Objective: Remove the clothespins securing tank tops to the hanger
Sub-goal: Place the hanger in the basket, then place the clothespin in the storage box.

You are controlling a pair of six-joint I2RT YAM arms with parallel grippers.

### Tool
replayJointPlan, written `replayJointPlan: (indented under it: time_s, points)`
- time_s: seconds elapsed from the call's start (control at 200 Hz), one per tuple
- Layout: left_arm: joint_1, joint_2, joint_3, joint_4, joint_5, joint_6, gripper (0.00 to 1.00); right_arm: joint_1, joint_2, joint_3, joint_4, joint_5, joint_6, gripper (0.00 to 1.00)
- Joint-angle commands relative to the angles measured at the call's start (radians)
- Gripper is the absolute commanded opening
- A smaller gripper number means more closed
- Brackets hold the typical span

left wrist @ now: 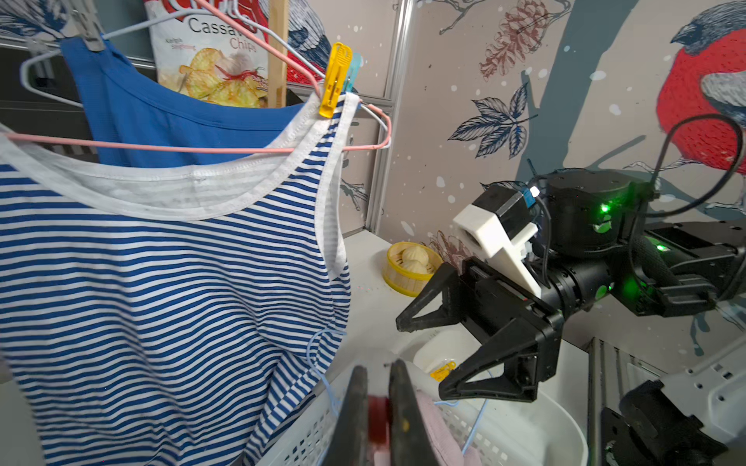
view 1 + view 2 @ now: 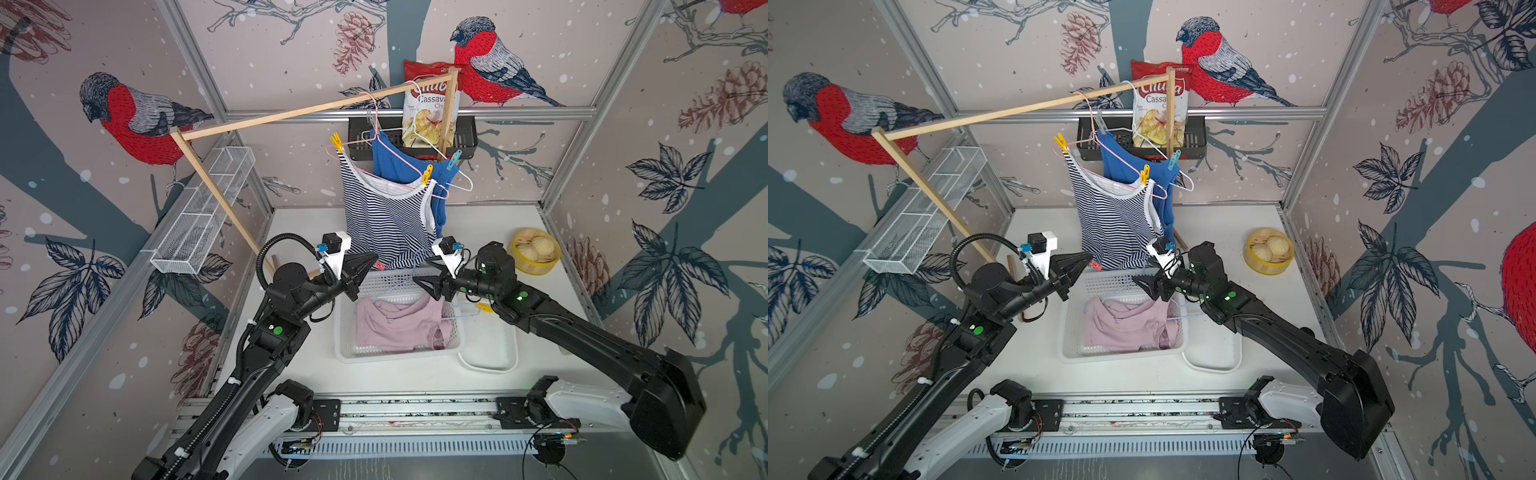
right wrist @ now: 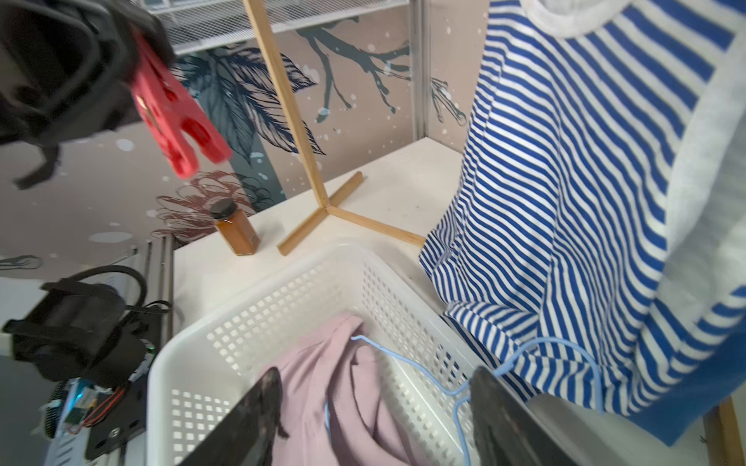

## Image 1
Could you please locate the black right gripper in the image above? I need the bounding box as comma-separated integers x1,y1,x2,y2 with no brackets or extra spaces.
396,258,583,402

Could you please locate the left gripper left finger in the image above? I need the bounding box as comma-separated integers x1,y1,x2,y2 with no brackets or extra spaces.
321,365,369,466

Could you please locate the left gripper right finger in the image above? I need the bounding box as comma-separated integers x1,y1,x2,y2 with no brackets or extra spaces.
389,359,438,466

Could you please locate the pink tank top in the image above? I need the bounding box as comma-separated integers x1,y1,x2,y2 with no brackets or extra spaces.
367,389,482,466

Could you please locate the red clothespin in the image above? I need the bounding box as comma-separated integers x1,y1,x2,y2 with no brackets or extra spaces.
368,395,390,448

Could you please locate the light blue wire hanger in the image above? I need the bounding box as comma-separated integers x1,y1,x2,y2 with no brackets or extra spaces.
305,328,491,456

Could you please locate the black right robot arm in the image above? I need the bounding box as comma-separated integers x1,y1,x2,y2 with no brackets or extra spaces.
396,169,745,465

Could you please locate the blue white striped tank top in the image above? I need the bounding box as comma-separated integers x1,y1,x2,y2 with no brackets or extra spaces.
1,94,359,465

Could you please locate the white plastic tray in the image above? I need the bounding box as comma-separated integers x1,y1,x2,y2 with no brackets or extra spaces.
411,338,460,377

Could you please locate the yellow bowl with buns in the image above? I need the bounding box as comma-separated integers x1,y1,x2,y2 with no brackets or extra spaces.
382,242,443,297

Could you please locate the white perforated plastic basket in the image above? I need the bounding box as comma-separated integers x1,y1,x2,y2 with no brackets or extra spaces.
260,393,589,465

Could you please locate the teal clothespin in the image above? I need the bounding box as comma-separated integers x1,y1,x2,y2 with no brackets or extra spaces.
344,52,364,93

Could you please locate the yellow clothespin striped top right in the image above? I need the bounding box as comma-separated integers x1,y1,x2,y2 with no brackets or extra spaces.
320,42,354,118

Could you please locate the wooden clothes rack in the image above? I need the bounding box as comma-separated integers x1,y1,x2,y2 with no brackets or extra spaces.
267,0,289,109

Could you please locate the cassava chips bag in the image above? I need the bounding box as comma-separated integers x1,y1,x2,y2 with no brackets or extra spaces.
144,0,270,108

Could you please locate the grey clothespin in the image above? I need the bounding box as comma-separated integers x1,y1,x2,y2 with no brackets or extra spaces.
62,0,106,52

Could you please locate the pink wire hanger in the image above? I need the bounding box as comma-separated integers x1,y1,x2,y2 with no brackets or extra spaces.
0,0,394,156

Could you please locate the white wire hanger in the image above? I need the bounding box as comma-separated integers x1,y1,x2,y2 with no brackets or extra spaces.
19,0,389,133

